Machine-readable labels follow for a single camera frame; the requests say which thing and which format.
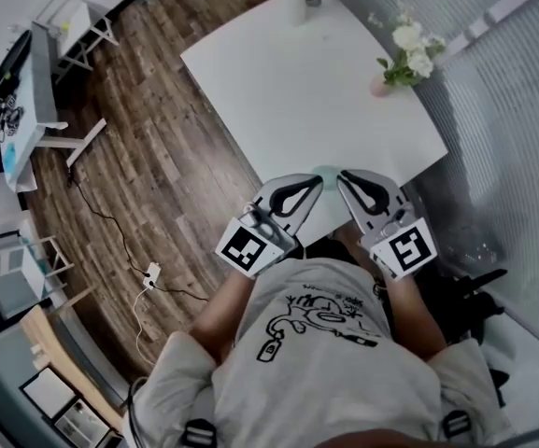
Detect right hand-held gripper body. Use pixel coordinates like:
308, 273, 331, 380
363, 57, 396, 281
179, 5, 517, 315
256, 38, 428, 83
360, 202, 439, 282

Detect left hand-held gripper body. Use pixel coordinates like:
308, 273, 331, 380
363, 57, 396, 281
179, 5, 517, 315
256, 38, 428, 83
214, 201, 299, 279

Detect translucent green cup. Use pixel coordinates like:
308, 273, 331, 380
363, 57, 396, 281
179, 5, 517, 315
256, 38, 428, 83
309, 164, 345, 193

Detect person's right forearm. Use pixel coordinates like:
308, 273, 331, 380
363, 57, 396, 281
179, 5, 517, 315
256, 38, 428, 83
376, 259, 447, 361

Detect person's left forearm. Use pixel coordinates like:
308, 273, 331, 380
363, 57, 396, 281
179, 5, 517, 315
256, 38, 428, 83
189, 266, 256, 363

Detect person's black trousers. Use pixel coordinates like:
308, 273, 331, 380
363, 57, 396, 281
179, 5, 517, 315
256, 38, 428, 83
304, 238, 368, 265

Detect black office chair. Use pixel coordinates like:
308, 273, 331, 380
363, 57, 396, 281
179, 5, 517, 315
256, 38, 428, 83
441, 268, 511, 408

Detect white power strip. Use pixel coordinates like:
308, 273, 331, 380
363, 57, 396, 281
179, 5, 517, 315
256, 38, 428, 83
141, 261, 162, 291

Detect white square table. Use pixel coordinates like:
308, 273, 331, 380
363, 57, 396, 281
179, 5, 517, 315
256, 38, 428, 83
179, 0, 450, 249

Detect pink vase with white flowers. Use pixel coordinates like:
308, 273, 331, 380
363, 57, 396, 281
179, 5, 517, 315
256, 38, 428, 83
366, 0, 447, 98

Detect grey printed t-shirt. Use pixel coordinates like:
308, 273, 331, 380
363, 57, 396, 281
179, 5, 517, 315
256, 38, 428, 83
123, 257, 513, 448

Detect wooden table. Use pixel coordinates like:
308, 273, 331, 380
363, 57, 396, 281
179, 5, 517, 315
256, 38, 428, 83
19, 305, 128, 438

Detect small white box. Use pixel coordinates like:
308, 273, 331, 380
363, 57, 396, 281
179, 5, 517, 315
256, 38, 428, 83
30, 343, 49, 371

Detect white chair with wooden legs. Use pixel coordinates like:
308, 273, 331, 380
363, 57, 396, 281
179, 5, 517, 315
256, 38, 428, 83
0, 234, 75, 307

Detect grey framed tray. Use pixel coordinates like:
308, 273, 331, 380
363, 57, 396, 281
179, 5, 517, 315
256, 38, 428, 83
53, 398, 111, 448

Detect white desk with metal legs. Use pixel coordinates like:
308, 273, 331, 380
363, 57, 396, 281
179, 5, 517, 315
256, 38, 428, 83
0, 21, 107, 194

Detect light blue cloth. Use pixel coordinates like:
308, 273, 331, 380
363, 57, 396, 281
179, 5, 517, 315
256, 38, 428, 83
3, 140, 21, 167

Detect white step stool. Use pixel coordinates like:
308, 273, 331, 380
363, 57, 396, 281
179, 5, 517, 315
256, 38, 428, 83
33, 0, 121, 86

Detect tangle of black electronics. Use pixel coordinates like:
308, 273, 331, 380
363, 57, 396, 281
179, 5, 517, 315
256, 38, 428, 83
0, 93, 26, 137

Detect black flat panel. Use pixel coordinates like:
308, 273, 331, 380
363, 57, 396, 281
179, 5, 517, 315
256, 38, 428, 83
0, 30, 33, 95

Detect white floor cable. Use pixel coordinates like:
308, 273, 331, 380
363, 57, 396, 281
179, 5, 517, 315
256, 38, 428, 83
134, 289, 158, 368

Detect black floor cable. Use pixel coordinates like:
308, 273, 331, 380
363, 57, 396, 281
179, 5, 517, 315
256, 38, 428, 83
66, 170, 209, 303

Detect black strap buckle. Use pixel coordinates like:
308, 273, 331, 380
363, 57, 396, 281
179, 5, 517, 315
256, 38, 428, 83
441, 409, 474, 441
182, 418, 218, 448

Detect white board with black frame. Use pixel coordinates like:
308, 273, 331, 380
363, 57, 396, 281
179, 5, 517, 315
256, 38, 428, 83
19, 366, 78, 420

